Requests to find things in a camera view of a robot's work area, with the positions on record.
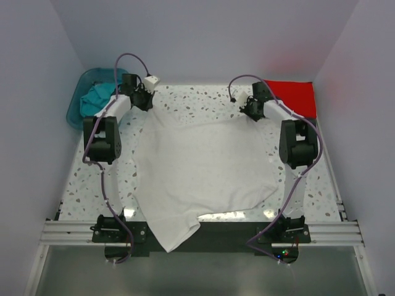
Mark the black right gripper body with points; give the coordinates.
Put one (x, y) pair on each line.
(249, 110)

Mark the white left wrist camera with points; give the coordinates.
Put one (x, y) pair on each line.
(150, 83)

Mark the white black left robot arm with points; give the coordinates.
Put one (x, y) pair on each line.
(101, 135)

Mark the red folded t shirt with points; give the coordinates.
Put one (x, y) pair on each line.
(297, 96)

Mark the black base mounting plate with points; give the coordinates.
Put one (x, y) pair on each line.
(138, 240)

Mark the aluminium frame rail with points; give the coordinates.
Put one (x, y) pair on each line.
(338, 234)

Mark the teal plastic bin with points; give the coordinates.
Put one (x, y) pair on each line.
(86, 81)

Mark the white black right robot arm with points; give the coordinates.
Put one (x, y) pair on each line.
(298, 143)

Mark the teal crumpled t shirt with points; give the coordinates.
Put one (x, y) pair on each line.
(96, 99)

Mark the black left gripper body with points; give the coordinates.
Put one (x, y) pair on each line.
(144, 98)

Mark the white t shirt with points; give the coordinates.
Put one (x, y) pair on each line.
(186, 171)

